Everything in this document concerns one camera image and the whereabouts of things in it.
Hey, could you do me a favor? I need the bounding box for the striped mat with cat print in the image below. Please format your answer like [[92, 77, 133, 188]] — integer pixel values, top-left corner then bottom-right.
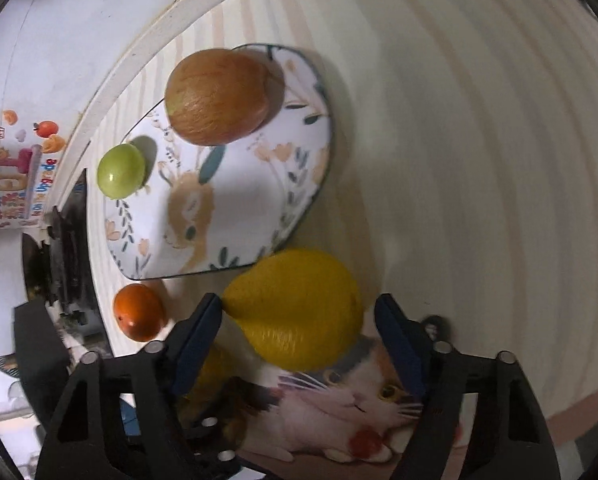
[[84, 0, 598, 480]]

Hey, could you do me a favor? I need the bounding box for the rabbit print oval plate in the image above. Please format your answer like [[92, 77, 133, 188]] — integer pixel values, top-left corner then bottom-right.
[[103, 44, 332, 281]]

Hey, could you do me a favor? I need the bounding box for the orange tangerine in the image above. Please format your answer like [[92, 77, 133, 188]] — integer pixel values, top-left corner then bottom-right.
[[113, 283, 167, 342]]

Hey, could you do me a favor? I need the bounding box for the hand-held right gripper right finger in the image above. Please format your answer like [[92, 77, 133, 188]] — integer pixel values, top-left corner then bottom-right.
[[374, 292, 562, 480]]

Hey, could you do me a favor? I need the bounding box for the black gas stove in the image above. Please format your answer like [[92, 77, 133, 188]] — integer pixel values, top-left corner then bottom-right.
[[39, 167, 112, 361]]

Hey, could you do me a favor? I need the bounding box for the large yellow lemon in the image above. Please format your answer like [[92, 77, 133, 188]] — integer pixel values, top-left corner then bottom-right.
[[221, 248, 364, 372]]

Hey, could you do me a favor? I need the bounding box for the red cherry tomato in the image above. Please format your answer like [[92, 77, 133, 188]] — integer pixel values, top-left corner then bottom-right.
[[350, 427, 384, 458]]

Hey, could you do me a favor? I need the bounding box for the brown round fruit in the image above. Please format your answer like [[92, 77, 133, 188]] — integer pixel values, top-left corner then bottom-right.
[[165, 47, 272, 146]]

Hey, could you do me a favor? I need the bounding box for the colourful wall sticker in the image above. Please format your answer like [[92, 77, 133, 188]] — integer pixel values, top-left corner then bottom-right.
[[0, 109, 67, 231]]

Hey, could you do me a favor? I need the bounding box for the small green apple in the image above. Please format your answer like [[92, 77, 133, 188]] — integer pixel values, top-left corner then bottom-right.
[[97, 143, 146, 199]]

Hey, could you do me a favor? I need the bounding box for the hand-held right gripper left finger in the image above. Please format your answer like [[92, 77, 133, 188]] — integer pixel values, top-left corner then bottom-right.
[[34, 292, 245, 480]]

